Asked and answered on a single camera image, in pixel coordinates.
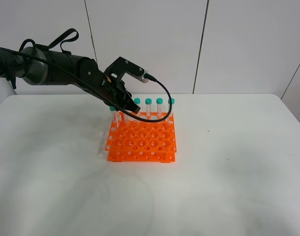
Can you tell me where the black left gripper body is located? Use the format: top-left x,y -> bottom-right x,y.
98,71 -> 130,108

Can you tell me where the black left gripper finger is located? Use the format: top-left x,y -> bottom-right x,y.
122,97 -> 140,114

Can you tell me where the teal-capped test tube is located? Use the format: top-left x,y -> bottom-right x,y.
123,113 -> 130,124

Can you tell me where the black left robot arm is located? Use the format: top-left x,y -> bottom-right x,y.
0,28 -> 144,114

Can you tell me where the second row tube left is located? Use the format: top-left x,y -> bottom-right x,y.
109,106 -> 119,128

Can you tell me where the orange test tube rack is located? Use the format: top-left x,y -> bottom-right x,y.
105,112 -> 177,163

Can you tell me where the back row tube far right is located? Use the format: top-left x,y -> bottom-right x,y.
168,98 -> 175,117

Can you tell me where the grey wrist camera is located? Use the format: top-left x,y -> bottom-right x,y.
104,57 -> 149,83

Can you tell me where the black camera cable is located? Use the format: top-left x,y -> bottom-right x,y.
14,50 -> 172,123

